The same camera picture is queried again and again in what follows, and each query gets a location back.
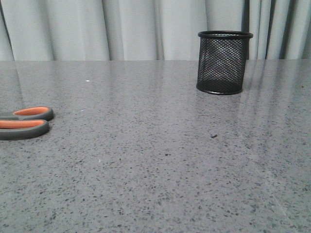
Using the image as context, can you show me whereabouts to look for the black mesh pen holder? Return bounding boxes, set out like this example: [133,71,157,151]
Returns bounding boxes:
[196,31,253,95]

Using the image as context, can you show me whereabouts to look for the grey orange handled scissors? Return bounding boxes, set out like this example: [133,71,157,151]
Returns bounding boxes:
[0,106,54,140]

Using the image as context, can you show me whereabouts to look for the light grey curtain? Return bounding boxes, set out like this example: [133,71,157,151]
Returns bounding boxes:
[0,0,311,61]

